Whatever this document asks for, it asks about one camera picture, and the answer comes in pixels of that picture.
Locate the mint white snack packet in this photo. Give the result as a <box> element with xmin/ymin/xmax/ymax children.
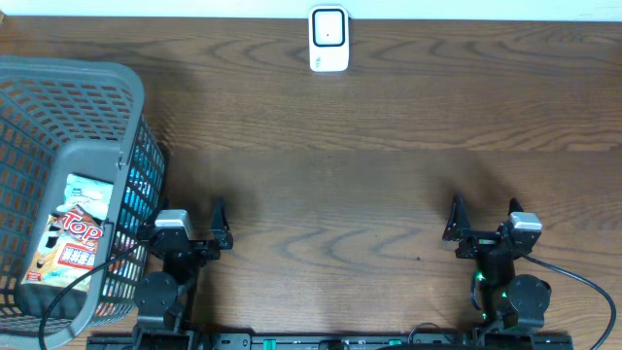
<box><xmin>56</xmin><ymin>174</ymin><xmax>114</xmax><ymax>220</ymax></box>

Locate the red Top chocolate bar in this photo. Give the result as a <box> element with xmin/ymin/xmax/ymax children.
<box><xmin>53</xmin><ymin>204</ymin><xmax>103</xmax><ymax>242</ymax></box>

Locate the grey plastic shopping basket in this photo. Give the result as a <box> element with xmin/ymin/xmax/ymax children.
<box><xmin>1</xmin><ymin>55</ymin><xmax>165</xmax><ymax>349</ymax></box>

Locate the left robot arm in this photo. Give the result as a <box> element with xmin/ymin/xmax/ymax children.
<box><xmin>131</xmin><ymin>197</ymin><xmax>233</xmax><ymax>349</ymax></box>

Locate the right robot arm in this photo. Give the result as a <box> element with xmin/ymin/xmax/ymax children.
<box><xmin>442</xmin><ymin>195</ymin><xmax>551</xmax><ymax>333</ymax></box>

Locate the white barcode scanner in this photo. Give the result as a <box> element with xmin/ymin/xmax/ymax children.
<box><xmin>308</xmin><ymin>5</ymin><xmax>350</xmax><ymax>73</ymax></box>

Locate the yellow red noodle packet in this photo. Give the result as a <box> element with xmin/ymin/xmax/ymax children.
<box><xmin>20</xmin><ymin>216</ymin><xmax>100</xmax><ymax>288</ymax></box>

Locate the black left camera cable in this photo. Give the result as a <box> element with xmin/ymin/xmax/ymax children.
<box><xmin>37</xmin><ymin>240</ymin><xmax>147</xmax><ymax>350</ymax></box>

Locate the black camera cable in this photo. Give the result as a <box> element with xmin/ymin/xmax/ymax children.
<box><xmin>37</xmin><ymin>240</ymin><xmax>147</xmax><ymax>350</ymax></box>
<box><xmin>520</xmin><ymin>253</ymin><xmax>618</xmax><ymax>350</ymax></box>

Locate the black right camera cable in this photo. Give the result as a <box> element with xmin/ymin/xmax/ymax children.
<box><xmin>520</xmin><ymin>253</ymin><xmax>618</xmax><ymax>350</ymax></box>

